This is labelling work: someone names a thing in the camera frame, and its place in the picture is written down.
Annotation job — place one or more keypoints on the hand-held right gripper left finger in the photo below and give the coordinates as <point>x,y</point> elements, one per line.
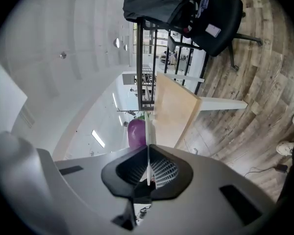
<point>88,180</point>

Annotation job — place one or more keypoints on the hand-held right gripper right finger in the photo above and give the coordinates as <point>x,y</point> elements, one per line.
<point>201,204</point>

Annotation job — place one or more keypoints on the purple eggplant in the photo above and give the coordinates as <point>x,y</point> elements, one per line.
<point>136,134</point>

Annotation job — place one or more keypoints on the long ceiling light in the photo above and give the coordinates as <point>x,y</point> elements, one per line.
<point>114,100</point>
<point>98,138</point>
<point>120,120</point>

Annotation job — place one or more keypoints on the black power adapter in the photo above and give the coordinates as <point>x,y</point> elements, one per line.
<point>281,167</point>

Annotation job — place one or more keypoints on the ceiling sprinkler head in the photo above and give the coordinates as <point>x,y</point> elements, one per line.
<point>62,55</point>

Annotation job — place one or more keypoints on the black metal railing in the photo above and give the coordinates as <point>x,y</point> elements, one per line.
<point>139,57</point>

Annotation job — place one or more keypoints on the dome pendant lamp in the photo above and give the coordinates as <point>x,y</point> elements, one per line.
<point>125,47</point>
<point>116,43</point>

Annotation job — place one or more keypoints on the large glass window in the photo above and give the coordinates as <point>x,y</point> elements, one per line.
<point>134,37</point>

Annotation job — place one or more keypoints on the white paper tag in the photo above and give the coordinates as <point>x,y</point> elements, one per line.
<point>213,30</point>

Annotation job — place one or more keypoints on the black office chair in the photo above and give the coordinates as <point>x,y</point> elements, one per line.
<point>223,18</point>

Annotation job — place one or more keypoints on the dark jacket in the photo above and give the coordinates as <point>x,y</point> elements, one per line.
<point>152,4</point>

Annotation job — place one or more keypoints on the pale striped cloth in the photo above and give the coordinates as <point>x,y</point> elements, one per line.
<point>203,4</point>

